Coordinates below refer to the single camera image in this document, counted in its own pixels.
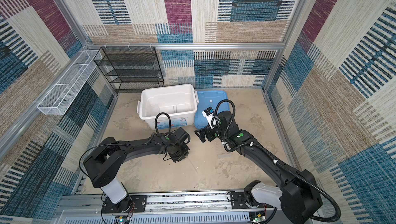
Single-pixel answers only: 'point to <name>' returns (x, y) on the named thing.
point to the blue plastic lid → (217, 99)
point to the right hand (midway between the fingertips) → (203, 129)
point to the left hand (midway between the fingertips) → (191, 153)
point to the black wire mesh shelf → (131, 69)
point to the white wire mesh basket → (55, 102)
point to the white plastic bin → (179, 101)
